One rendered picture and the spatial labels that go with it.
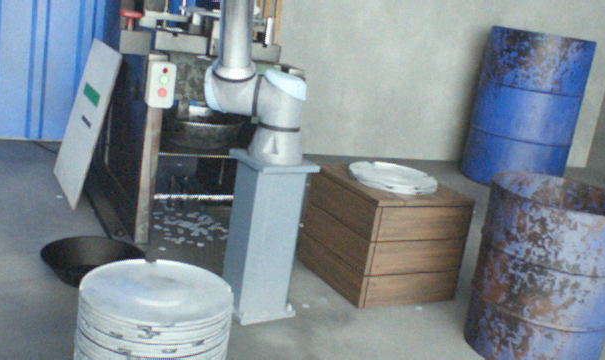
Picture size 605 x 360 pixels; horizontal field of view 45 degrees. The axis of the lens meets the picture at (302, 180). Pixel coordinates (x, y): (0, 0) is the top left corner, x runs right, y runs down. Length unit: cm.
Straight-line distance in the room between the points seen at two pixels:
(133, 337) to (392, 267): 111
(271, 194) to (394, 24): 254
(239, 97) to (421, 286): 87
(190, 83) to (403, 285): 94
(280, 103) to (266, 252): 41
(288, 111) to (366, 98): 242
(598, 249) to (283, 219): 82
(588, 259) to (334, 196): 80
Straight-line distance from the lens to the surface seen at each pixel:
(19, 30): 366
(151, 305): 138
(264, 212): 195
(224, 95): 194
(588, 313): 207
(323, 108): 420
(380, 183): 227
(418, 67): 447
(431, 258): 234
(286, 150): 194
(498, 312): 208
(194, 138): 255
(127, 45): 232
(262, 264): 200
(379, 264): 222
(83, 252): 234
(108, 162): 295
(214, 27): 247
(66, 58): 370
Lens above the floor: 90
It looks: 14 degrees down
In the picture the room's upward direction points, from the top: 9 degrees clockwise
